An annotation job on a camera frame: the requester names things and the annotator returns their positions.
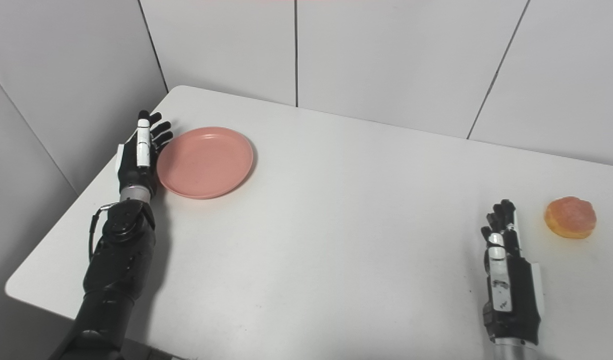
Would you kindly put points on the pink round plate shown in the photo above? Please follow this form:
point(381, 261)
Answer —
point(205, 162)

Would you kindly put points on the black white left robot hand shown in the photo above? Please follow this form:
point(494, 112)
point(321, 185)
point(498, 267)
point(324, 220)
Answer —
point(134, 165)

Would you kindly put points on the orange cream puff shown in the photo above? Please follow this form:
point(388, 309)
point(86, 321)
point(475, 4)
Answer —
point(570, 217)

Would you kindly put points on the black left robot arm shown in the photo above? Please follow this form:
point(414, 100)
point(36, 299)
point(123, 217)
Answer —
point(116, 270)

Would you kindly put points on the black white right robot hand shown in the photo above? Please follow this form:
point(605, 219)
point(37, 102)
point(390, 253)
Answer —
point(519, 295)

